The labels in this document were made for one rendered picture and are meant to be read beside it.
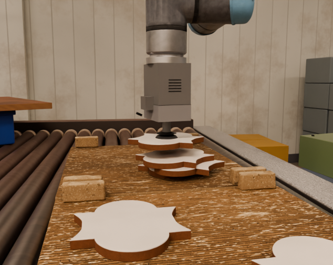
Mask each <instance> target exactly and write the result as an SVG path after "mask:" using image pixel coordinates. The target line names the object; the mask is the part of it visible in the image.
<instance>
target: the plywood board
mask: <svg viewBox="0 0 333 265"><path fill-rule="evenodd" d="M32 109H52V103H49V102H45V101H37V100H30V99H22V98H15V97H0V111H11V110H32Z"/></svg>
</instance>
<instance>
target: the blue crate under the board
mask: <svg viewBox="0 0 333 265"><path fill-rule="evenodd" d="M15 114H16V111H15V110H11V111H0V145H9V144H14V143H15V134H14V117H13V115H15Z"/></svg>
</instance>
